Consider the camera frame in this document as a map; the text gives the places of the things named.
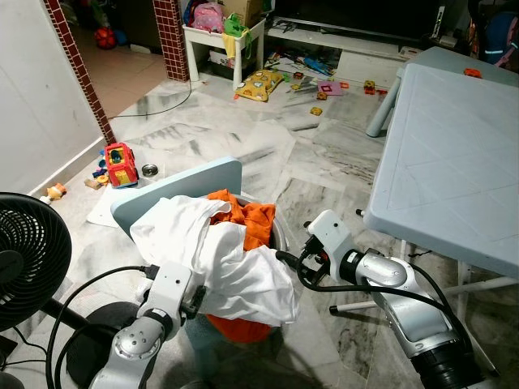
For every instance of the white garment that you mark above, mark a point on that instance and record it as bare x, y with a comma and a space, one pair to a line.
235, 275

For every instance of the orange garment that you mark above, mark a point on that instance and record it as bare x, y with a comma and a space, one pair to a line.
255, 219

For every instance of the pale blue child chair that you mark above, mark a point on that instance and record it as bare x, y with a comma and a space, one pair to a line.
219, 178

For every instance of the small metal bowl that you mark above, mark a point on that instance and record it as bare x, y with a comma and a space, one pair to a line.
150, 170

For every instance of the red plastic toy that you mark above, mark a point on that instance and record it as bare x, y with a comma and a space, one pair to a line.
122, 166

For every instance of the black standing fan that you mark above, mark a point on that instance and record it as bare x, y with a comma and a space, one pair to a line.
32, 259

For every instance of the pale blue plastic table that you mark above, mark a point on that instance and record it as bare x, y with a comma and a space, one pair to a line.
454, 162
438, 57

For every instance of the pink toy tile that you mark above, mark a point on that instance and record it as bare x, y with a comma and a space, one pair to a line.
330, 88

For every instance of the small toy doll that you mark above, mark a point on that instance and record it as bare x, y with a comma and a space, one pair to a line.
56, 192

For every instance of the yellow printed toy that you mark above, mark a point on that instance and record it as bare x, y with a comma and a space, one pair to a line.
259, 85

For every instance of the white low TV bench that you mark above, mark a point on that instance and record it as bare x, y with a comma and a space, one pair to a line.
381, 69

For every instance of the white side table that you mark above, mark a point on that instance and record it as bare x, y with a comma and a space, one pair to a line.
199, 49

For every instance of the small orange toy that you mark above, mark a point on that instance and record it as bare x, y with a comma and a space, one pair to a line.
472, 73

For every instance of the black television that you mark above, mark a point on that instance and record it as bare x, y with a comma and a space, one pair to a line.
365, 12

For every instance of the pink backpack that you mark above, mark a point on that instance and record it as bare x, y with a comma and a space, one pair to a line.
208, 18

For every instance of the red ball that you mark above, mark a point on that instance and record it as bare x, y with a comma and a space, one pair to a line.
105, 38

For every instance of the purple backpack cyan stripes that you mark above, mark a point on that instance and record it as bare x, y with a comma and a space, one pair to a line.
499, 40

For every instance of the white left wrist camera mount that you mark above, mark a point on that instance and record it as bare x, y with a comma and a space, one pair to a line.
170, 284

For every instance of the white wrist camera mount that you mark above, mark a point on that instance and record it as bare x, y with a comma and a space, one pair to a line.
170, 284
328, 231

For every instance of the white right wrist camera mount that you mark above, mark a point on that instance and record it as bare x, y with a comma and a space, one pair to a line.
328, 231

